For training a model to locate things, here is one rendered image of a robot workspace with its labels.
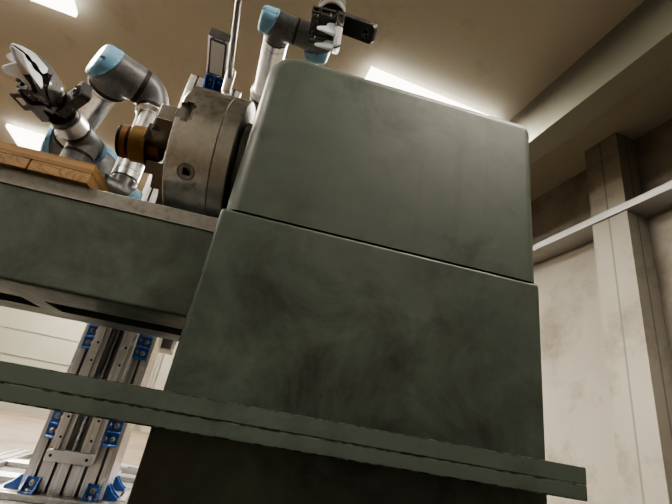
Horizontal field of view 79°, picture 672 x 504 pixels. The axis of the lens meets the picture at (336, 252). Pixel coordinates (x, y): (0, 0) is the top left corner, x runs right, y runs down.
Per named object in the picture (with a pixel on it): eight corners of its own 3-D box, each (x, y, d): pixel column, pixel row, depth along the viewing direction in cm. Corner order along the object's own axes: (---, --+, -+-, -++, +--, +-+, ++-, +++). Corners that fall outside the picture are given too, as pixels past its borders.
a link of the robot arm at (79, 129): (86, 139, 106) (92, 115, 110) (76, 128, 102) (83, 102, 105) (56, 140, 106) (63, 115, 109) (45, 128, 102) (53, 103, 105)
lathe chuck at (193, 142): (215, 240, 109) (244, 134, 115) (196, 211, 79) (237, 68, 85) (181, 233, 108) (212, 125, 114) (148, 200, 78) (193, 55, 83)
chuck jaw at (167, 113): (201, 142, 95) (197, 105, 84) (195, 159, 92) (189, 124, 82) (153, 129, 93) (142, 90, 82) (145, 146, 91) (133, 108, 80)
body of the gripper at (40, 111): (6, 92, 91) (40, 129, 102) (46, 92, 91) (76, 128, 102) (15, 67, 94) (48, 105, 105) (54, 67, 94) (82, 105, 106)
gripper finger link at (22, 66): (-17, 56, 83) (15, 90, 91) (13, 55, 83) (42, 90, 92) (-12, 45, 84) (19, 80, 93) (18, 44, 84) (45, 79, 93)
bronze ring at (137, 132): (169, 144, 101) (130, 136, 99) (164, 120, 93) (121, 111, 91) (160, 176, 98) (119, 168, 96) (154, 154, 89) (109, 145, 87)
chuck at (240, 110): (228, 243, 110) (257, 137, 116) (214, 216, 79) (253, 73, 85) (215, 240, 109) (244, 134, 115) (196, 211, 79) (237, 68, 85)
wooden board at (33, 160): (136, 258, 102) (142, 243, 104) (87, 183, 70) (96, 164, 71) (8, 229, 99) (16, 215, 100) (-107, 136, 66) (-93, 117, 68)
